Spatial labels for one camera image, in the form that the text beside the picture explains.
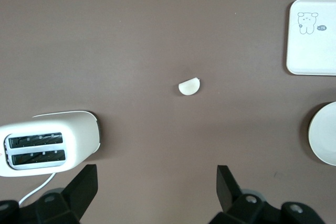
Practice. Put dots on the white round plate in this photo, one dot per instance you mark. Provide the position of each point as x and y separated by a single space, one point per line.
324 134

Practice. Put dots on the white half-round steamed bun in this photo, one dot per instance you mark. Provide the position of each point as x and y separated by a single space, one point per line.
189 87

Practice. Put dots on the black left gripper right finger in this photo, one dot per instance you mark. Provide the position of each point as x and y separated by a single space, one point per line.
228 195

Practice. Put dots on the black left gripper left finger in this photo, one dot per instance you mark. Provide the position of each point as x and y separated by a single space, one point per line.
78 192

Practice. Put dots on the white tray with bear print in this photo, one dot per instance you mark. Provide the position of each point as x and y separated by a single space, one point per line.
312 51

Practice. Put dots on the white two-slot toaster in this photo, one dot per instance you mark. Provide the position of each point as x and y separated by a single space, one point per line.
78 134

